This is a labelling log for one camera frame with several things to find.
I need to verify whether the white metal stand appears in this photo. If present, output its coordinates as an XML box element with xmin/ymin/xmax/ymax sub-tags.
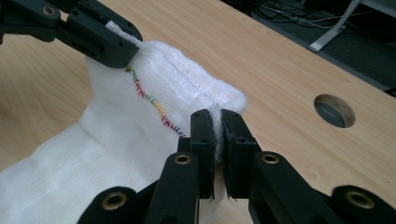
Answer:
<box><xmin>308</xmin><ymin>0</ymin><xmax>396</xmax><ymax>53</ymax></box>

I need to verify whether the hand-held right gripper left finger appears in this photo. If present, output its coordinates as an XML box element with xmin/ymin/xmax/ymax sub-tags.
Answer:
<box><xmin>177</xmin><ymin>108</ymin><xmax>219</xmax><ymax>201</ymax></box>

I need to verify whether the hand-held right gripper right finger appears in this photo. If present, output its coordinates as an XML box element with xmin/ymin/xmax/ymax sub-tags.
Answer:
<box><xmin>220</xmin><ymin>108</ymin><xmax>263</xmax><ymax>201</ymax></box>

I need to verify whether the bundle of floor cables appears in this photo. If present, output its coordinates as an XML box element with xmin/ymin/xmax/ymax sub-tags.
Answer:
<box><xmin>230</xmin><ymin>0</ymin><xmax>375</xmax><ymax>31</ymax></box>

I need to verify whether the white towel with coloured stitching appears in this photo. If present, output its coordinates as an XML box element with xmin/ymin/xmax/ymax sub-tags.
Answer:
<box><xmin>0</xmin><ymin>20</ymin><xmax>249</xmax><ymax>224</ymax></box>

